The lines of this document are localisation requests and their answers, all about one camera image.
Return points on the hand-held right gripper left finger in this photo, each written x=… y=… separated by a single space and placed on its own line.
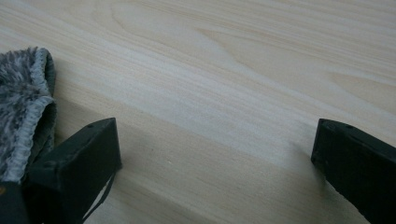
x=74 y=168

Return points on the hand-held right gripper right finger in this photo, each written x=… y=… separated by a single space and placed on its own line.
x=361 y=165

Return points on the grey fluffy towel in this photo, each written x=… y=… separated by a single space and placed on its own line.
x=21 y=109

